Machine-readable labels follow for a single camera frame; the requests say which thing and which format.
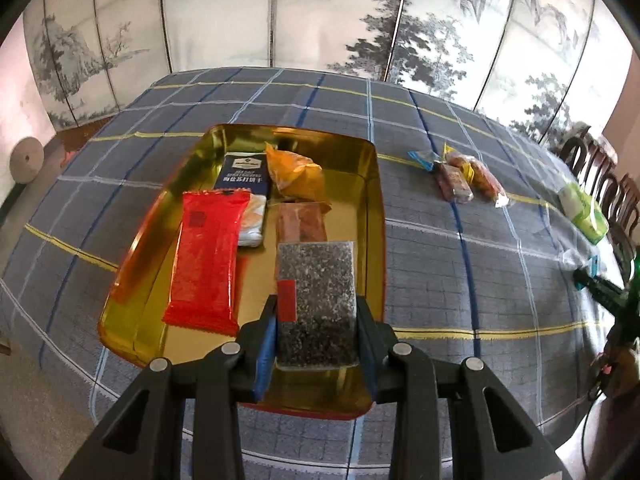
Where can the dark sesame bar packet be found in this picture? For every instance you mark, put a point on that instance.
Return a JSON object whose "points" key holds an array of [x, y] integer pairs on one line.
{"points": [[320, 300]]}

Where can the orange snack packet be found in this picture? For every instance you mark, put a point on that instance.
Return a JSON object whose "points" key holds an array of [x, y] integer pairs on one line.
{"points": [[295, 172]]}

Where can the painted folding screen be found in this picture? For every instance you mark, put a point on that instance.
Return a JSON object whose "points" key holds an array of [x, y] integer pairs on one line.
{"points": [[300, 10]]}

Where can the red snack packet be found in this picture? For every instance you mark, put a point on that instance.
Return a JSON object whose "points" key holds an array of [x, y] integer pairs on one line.
{"points": [[205, 260]]}

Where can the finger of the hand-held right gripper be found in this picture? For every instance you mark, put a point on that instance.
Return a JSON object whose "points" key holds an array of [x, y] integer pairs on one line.
{"points": [[600, 287]]}

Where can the gold tin tray red sides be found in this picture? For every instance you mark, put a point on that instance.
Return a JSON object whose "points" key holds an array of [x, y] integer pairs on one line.
{"points": [[350, 200]]}

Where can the brown bar clear packet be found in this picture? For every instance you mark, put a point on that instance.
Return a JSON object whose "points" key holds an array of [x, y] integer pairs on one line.
{"points": [[300, 222]]}

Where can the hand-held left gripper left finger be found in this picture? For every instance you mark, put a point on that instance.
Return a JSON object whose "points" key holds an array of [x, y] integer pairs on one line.
{"points": [[262, 365]]}

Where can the yellow snack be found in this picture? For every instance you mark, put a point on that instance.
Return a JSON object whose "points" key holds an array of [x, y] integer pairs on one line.
{"points": [[457, 160]]}

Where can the reddish grain bar packet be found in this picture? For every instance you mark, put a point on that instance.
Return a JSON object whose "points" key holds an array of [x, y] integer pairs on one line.
{"points": [[452, 185]]}

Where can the round grey disc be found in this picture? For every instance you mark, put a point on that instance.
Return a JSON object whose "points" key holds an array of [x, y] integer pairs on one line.
{"points": [[26, 160]]}

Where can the blue cracker packet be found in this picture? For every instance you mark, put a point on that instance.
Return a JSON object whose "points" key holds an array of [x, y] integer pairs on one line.
{"points": [[242, 175]]}

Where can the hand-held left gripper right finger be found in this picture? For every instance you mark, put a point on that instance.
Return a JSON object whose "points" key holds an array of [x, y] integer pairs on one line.
{"points": [[367, 360]]}

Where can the green tissue pack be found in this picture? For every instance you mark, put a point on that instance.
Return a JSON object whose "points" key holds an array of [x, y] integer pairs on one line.
{"points": [[585, 212]]}

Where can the clear packet orange sticks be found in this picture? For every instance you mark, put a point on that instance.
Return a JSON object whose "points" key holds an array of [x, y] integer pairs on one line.
{"points": [[487, 182]]}

